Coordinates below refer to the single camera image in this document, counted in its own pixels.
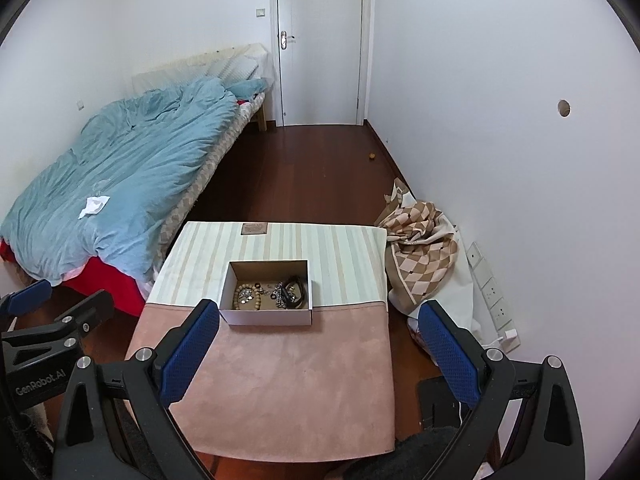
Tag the white crumpled paper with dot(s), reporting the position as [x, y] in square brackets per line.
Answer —
[94, 205]

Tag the bed with blue duvet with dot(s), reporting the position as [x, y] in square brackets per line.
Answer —
[135, 160]

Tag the red bed sheet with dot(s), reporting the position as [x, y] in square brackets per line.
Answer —
[110, 285]

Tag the white door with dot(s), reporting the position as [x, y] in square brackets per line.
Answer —
[320, 50]

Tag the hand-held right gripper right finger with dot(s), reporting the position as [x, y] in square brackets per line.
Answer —
[447, 355]

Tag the black floor stand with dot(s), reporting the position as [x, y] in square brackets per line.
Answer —
[440, 400]

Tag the brown checkered blanket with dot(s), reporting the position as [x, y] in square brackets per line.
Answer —
[420, 255]

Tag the patterned mattress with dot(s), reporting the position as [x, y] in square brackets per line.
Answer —
[200, 185]

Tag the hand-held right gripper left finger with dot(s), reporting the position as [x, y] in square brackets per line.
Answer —
[190, 350]

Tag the wooden bed leg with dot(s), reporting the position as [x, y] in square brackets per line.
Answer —
[262, 119]

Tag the white power strip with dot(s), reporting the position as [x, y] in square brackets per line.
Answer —
[492, 295]

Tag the cardboard box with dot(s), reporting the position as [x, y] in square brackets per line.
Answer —
[270, 317]

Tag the white pillow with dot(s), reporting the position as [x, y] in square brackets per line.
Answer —
[240, 62]

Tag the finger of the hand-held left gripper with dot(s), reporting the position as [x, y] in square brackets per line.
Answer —
[92, 312]
[27, 296]

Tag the red printed plastic bag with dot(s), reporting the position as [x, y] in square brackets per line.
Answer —
[420, 335]

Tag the black watch band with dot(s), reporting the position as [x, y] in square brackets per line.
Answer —
[300, 290]

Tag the brown label patch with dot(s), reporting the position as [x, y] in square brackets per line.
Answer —
[254, 228]

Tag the white charger plug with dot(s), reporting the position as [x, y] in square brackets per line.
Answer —
[510, 336]

